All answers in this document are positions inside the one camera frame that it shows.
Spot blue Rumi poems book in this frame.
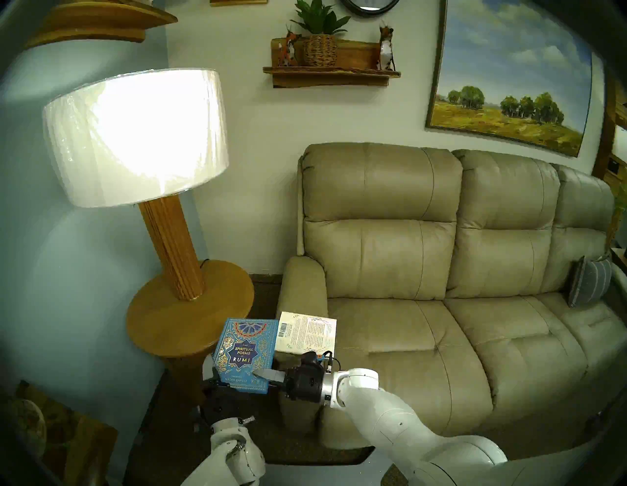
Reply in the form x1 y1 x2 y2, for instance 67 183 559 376
213 318 280 394

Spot green plant in wicker pot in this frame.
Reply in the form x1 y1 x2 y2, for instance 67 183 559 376
290 0 352 68

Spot round wooden side table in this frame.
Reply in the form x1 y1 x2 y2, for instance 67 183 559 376
126 260 255 407

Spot wood slice decorative ball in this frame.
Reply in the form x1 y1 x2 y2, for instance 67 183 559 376
5 397 47 459

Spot framed landscape painting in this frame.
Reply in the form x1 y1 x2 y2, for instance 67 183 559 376
425 0 593 158

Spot beige leather sofa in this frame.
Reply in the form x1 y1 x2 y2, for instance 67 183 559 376
277 142 627 450

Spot wooden corner shelf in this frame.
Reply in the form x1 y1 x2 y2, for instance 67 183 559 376
24 0 178 49

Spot wooden crate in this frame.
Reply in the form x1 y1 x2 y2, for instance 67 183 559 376
12 380 118 486

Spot round dark wall clock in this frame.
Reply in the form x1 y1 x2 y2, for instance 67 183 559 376
339 0 401 18

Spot grey striped cushion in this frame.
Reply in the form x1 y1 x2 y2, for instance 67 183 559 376
568 255 613 308

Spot orange fox figurine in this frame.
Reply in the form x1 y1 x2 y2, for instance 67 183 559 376
376 22 396 72
278 27 302 68

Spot cream hardcover book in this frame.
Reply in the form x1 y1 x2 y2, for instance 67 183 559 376
274 311 338 358

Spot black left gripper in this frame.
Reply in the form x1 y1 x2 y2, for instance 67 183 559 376
203 366 244 426

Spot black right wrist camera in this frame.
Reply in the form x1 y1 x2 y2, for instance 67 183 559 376
300 350 339 374

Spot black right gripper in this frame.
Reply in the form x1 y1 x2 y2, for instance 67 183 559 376
252 363 326 403

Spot wooden door frame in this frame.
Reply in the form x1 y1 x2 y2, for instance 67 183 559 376
591 73 627 196

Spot wooden lamp with white shade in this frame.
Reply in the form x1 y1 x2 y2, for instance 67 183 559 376
43 68 229 300

